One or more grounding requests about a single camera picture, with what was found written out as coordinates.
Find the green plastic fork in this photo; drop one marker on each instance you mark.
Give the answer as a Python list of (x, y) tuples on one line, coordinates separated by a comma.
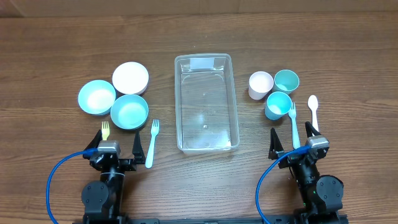
[(295, 134)]

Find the green plastic cup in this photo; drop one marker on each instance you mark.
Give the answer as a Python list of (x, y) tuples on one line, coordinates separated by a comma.
[(286, 81)]

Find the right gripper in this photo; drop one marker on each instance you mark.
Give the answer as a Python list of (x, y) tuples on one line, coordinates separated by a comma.
[(275, 147)]

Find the blue plastic cup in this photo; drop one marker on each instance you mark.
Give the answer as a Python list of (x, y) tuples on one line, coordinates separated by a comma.
[(277, 105)]

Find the pink bowl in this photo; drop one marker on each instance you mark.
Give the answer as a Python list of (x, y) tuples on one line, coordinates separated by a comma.
[(130, 78)]

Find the light blue bowl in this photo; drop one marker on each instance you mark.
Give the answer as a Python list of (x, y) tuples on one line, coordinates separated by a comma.
[(97, 97)]

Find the yellow plastic fork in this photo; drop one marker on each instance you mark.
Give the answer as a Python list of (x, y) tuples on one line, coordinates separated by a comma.
[(105, 130)]

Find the light blue plastic fork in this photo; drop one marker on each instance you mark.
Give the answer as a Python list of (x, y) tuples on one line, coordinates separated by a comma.
[(150, 154)]

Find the pink plastic spoon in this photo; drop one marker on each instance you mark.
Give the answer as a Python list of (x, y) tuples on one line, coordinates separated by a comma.
[(313, 105)]

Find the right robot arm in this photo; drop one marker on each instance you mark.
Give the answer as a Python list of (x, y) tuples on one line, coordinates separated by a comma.
[(321, 194)]

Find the teal green bowl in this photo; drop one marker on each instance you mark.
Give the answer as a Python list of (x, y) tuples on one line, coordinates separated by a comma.
[(129, 112)]

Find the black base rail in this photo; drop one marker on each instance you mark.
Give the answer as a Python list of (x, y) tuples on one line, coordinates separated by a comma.
[(205, 221)]

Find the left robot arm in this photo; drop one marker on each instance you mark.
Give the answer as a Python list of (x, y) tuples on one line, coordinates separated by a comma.
[(103, 198)]

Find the pink plastic cup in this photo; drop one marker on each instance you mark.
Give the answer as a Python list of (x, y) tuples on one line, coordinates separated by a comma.
[(260, 84)]

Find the clear plastic container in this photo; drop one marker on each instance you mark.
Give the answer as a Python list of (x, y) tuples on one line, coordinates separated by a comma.
[(205, 103)]

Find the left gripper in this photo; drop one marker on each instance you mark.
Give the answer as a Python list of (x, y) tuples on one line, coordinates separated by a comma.
[(125, 162)]

